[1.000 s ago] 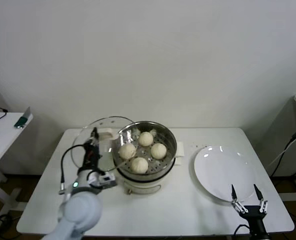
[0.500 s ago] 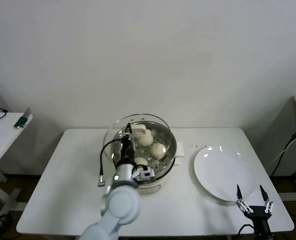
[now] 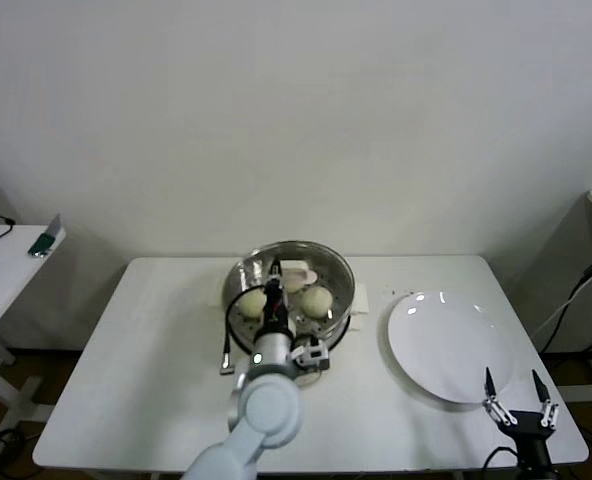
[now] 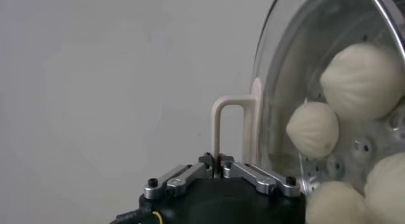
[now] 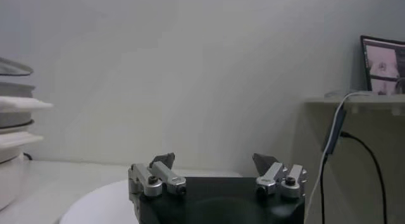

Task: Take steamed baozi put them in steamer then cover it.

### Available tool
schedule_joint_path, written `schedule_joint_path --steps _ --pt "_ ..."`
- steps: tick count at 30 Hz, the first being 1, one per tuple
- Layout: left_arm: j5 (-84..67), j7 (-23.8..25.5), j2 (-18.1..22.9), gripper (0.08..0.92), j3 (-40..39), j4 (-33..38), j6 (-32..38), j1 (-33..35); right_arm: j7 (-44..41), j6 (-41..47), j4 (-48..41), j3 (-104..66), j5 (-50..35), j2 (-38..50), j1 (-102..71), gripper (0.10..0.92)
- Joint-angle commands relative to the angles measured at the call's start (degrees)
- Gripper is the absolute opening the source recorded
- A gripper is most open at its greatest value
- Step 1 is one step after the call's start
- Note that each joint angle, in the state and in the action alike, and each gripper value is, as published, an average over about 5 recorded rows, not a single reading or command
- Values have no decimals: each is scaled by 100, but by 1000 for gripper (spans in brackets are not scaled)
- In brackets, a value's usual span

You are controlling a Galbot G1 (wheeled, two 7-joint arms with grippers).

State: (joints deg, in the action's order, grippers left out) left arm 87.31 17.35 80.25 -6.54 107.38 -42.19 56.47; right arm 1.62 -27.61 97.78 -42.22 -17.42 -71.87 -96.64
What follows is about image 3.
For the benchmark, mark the glass pot lid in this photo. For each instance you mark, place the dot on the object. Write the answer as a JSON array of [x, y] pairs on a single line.
[[298, 267]]

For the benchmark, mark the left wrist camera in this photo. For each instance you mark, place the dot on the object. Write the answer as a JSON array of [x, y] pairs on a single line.
[[313, 355]]

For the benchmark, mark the white steamed baozi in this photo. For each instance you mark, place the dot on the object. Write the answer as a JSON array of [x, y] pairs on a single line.
[[252, 305], [317, 301], [292, 286]]

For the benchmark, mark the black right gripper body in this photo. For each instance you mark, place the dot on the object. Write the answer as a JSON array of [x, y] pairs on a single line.
[[528, 435]]

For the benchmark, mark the green flat board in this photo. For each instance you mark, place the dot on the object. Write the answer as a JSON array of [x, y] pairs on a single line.
[[41, 242]]

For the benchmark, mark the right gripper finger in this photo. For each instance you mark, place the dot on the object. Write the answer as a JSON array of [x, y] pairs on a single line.
[[550, 412], [493, 405]]

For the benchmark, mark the white stand base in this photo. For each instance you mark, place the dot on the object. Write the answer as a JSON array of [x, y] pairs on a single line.
[[586, 392]]

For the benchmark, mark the white round plate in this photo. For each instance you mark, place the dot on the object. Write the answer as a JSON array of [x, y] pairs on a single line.
[[446, 340]]

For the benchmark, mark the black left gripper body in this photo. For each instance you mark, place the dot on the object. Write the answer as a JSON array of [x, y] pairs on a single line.
[[276, 315]]

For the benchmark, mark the stainless steel steamer basket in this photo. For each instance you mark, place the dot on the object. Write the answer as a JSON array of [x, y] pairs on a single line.
[[338, 332]]

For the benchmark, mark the white side table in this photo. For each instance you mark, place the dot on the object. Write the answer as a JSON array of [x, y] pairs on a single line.
[[1, 280]]

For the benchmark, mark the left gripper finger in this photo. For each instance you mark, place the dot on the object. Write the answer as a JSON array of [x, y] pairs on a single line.
[[276, 272]]

